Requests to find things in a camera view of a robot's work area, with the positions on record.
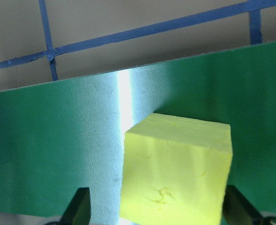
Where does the yellow foam block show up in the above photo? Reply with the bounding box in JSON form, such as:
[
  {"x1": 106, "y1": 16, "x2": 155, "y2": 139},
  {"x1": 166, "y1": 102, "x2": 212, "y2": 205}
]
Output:
[{"x1": 119, "y1": 112, "x2": 234, "y2": 225}]

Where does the green conveyor belt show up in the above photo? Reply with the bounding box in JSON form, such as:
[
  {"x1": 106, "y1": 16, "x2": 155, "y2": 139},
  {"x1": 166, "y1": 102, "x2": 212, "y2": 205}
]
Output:
[{"x1": 0, "y1": 39, "x2": 276, "y2": 225}]

